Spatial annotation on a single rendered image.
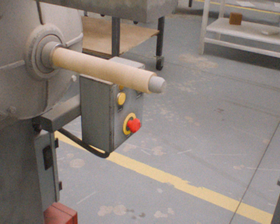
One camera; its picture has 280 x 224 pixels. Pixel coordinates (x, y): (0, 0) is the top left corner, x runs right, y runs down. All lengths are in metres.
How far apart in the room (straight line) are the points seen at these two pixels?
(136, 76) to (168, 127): 2.29
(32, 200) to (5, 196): 0.11
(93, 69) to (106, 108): 0.31
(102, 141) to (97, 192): 1.28
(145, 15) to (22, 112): 0.39
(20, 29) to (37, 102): 0.14
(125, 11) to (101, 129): 0.60
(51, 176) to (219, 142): 1.80
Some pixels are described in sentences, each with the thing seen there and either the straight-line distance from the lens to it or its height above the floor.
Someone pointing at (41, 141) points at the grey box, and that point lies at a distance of 1.02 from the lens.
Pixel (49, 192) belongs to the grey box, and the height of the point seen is 0.72.
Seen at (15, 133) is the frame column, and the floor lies 1.00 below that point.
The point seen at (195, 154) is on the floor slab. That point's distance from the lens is 2.55.
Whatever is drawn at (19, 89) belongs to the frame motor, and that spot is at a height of 1.20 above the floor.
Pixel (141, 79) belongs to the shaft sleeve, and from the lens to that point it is 0.52.
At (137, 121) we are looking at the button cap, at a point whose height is 0.99.
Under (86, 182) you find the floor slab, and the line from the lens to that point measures 2.26.
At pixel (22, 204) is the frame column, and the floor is 0.79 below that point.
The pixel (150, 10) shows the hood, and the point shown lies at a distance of 0.33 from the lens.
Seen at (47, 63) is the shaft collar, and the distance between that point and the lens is 0.62.
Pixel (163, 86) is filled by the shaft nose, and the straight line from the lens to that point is 0.52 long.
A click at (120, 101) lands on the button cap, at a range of 0.87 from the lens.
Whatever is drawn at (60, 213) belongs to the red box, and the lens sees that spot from 1.21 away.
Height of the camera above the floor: 1.47
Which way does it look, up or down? 30 degrees down
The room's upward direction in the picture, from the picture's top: 3 degrees clockwise
